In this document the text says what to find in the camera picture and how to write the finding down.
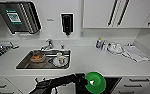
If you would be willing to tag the green bowl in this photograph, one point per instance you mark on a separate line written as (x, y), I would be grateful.
(96, 83)

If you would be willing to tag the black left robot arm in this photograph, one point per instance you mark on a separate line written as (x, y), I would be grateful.
(51, 85)

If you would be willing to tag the stainless steel dishwasher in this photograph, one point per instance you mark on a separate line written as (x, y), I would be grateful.
(112, 83)

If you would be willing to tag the white patterned cup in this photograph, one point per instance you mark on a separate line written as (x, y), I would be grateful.
(61, 59)

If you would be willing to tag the chrome sink soap pump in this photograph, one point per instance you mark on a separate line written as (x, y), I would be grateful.
(62, 45)

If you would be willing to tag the blue dish soap bottle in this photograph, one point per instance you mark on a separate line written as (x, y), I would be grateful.
(99, 43)

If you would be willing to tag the small white bottle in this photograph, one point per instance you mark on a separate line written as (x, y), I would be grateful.
(104, 46)

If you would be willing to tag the orange bowl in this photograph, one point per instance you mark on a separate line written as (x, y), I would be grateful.
(38, 57)

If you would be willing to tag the chrome sink faucet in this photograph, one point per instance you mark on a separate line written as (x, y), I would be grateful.
(48, 45)

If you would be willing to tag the white two-door base cabinet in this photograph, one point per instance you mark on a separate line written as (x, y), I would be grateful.
(27, 83)

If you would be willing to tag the white jug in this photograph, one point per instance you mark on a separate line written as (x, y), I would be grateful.
(115, 48)

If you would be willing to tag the stainless steel sink basin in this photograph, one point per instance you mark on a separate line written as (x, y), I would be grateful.
(24, 63)

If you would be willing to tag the black paper towel dispenser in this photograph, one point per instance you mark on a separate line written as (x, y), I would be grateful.
(21, 18)

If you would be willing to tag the white wall outlet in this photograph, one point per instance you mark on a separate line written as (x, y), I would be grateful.
(82, 33)

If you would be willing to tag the black wall soap dispenser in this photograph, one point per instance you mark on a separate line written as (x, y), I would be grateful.
(67, 23)

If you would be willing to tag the small white wall label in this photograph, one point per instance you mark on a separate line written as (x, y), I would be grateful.
(50, 19)

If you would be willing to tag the white wall cabinet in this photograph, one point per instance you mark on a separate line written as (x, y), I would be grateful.
(121, 13)

